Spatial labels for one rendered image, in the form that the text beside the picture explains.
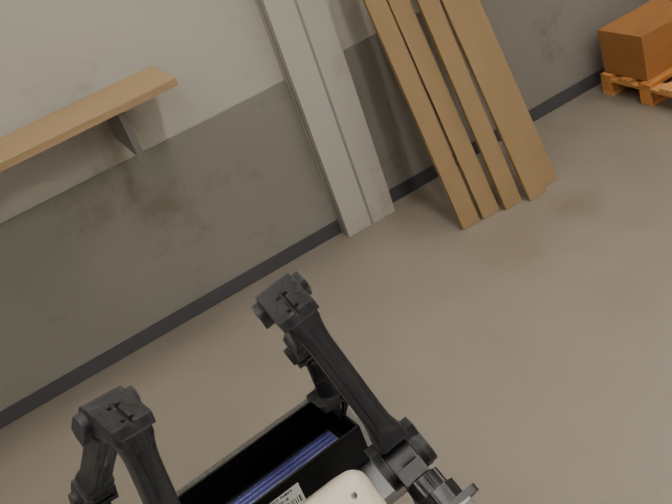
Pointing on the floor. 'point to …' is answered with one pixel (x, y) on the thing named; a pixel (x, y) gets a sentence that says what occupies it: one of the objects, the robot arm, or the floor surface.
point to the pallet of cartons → (639, 52)
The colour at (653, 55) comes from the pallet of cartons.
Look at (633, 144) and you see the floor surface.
